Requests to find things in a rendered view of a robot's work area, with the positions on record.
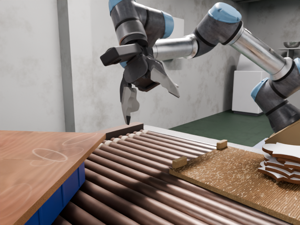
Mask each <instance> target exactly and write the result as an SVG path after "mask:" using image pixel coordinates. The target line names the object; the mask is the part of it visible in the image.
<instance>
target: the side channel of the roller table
mask: <svg viewBox="0 0 300 225"><path fill-rule="evenodd" d="M141 129H142V130H144V124H143V123H141V122H132V123H130V124H129V125H127V124H125V125H120V126H116V127H112V128H109V129H104V130H100V131H96V132H92V133H105V134H106V139H105V140H107V141H108V140H110V139H111V138H118V137H119V136H125V135H126V134H128V133H129V134H132V133H133V132H135V131H136V132H139V131H140V130H141Z"/></svg>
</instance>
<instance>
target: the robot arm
mask: <svg viewBox="0 0 300 225"><path fill-rule="evenodd" d="M108 7H109V12H110V17H111V18H112V22H113V25H114V29H115V32H116V35H117V39H118V43H119V46H114V47H111V48H109V49H107V51H106V52H105V53H104V54H103V55H101V56H100V59H101V61H102V63H103V65H104V66H109V65H115V64H118V63H120V65H121V66H122V67H123V68H124V69H125V70H124V72H123V78H122V81H121V84H120V102H121V107H122V112H123V116H124V120H125V123H126V124H127V125H129V123H130V118H131V116H130V113H132V112H136V111H138V110H139V107H140V104H139V102H138V101H137V99H136V96H137V90H136V88H132V84H133V85H135V87H137V88H138V90H140V91H142V92H148V91H150V90H151V89H153V88H155V87H156V86H158V85H160V84H161V86H162V87H164V88H166V89H167V90H168V92H169V93H170V94H172V95H174V96H176V97H177V98H179V97H180V95H179V91H178V87H179V86H178V85H177V84H175V83H174V82H173V80H172V79H171V77H170V76H169V75H167V74H166V72H165V70H164V67H163V64H162V62H160V61H162V60H169V59H174V58H182V57H183V58H186V59H190V58H196V57H199V56H201V55H204V54H205V53H207V52H209V51H211V50H212V49H213V48H214V47H215V46H216V45H217V44H218V43H221V44H222V45H224V46H226V45H230V46H232V47H233V48H234V49H236V50H237V51H238V52H240V53H241V54H242V55H244V56H245V57H247V58H248V59H249V60H251V61H252V62H254V63H255V64H256V65H258V66H259V67H260V68H262V69H263V70H264V71H266V72H267V73H269V78H268V77H267V78H265V79H263V80H262V81H261V82H260V83H258V84H257V85H256V86H255V87H254V88H253V90H252V91H251V94H250V95H251V97H252V98H253V100H254V102H256V104H257V105H258V106H259V107H260V108H261V110H262V111H263V112H264V114H265V115H266V116H267V117H268V120H269V122H270V125H271V128H272V130H273V131H274V133H276V132H279V131H281V130H282V129H284V128H286V127H287V126H289V125H291V124H292V123H294V122H295V121H297V120H299V119H300V109H298V108H297V107H295V106H294V105H292V104H291V103H290V102H289V101H288V100H287V99H286V98H288V97H289V96H291V95H292V94H294V93H295V92H297V91H298V90H300V59H299V58H296V59H294V60H293V59H291V58H289V57H287V58H283V57H282V56H281V55H279V54H278V53H277V52H275V51H274V50H273V49H271V48H270V47H269V46H268V45H266V44H265V43H264V42H262V41H261V40H259V39H258V38H257V37H256V36H254V35H253V34H252V33H250V32H249V31H248V30H246V29H245V28H244V27H243V21H242V20H241V18H242V16H241V14H240V13H239V11H237V10H236V9H235V8H233V7H232V6H230V5H228V4H226V3H221V2H220V3H216V4H215V5H214V6H213V7H212V8H211V9H210V10H209V11H208V13H207V14H206V16H205V17H204V18H203V19H202V21H201V22H200V23H199V24H198V25H197V27H196V28H195V29H194V30H193V31H192V32H191V33H190V34H189V35H187V36H184V37H182V38H177V39H166V38H168V37H170V35H171V34H172V32H173V29H174V20H173V17H172V16H171V15H170V14H168V13H166V12H163V11H161V10H156V9H153V8H149V7H146V6H144V5H141V4H137V3H136V1H135V0H109V2H108ZM159 38H160V39H163V40H158V39H159Z"/></svg>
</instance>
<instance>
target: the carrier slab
mask: <svg viewBox="0 0 300 225"><path fill-rule="evenodd" d="M263 161H264V155H263V154H259V153H255V152H251V151H247V150H243V149H239V148H235V147H231V146H226V147H225V148H222V149H214V150H212V151H210V152H207V153H205V154H203V155H201V156H199V157H196V158H194V159H192V160H189V161H187V164H186V165H184V166H182V167H179V168H176V169H175V168H171V169H170V170H169V174H171V175H174V176H176V177H179V178H181V179H184V180H186V181H188V182H191V183H193V184H196V185H198V186H201V187H203V188H206V189H208V190H210V191H213V192H215V193H218V194H220V195H223V196H225V197H228V198H230V199H233V200H235V201H237V202H240V203H242V204H245V205H247V206H250V207H252V208H254V209H257V210H259V211H261V212H264V213H267V214H269V215H271V216H274V217H276V218H279V219H281V220H283V221H286V222H288V223H291V224H293V225H300V185H297V184H293V183H290V182H283V183H282V182H281V181H279V182H277V181H276V180H275V179H274V178H272V177H270V176H268V175H266V174H264V173H260V172H258V168H260V163H261V162H263Z"/></svg>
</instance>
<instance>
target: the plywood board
mask: <svg viewBox="0 0 300 225"><path fill-rule="evenodd" d="M105 139H106V134H105V133H74V132H43V131H13V130H0V225H24V224H25V223H26V222H27V221H28V219H29V218H30V217H31V216H32V215H33V214H34V213H35V212H36V211H37V210H38V209H39V208H40V207H41V206H42V205H43V204H44V203H45V202H46V201H47V200H48V199H49V198H50V197H51V196H52V195H53V194H54V192H55V191H56V190H57V189H58V188H59V187H60V186H61V185H62V184H63V183H64V182H65V181H66V180H67V179H68V178H69V177H70V176H71V174H72V173H73V172H74V171H75V170H76V169H77V168H78V167H79V166H80V165H81V164H82V163H83V162H84V161H85V160H86V159H87V158H88V157H89V155H90V154H91V153H92V152H93V151H94V150H95V149H96V148H97V147H98V146H99V145H100V144H101V143H102V142H103V141H104V140H105Z"/></svg>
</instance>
